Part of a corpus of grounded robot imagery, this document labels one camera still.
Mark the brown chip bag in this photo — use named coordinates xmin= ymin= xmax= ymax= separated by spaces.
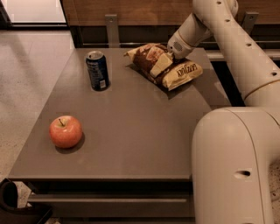
xmin=124 ymin=43 xmax=203 ymax=91

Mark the metal bracket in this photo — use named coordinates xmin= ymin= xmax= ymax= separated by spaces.
xmin=105 ymin=14 xmax=120 ymax=48
xmin=241 ymin=11 xmax=259 ymax=34

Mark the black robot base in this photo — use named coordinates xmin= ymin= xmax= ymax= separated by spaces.
xmin=0 ymin=178 xmax=53 ymax=224

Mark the right metal bracket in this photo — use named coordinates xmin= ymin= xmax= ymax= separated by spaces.
xmin=241 ymin=11 xmax=259 ymax=34

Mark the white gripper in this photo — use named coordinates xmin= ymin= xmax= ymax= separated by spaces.
xmin=150 ymin=31 xmax=193 ymax=78

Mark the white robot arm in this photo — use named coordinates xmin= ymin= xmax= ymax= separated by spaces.
xmin=168 ymin=0 xmax=280 ymax=224

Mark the red apple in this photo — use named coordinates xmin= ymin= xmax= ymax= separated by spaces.
xmin=49 ymin=115 xmax=82 ymax=149

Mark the blue soda can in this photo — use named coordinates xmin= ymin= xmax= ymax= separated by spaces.
xmin=86 ymin=51 xmax=109 ymax=91

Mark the left metal bracket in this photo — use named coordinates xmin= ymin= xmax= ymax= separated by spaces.
xmin=105 ymin=14 xmax=120 ymax=48

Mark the grey table drawer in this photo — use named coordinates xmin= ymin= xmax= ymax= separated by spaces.
xmin=28 ymin=193 xmax=194 ymax=218

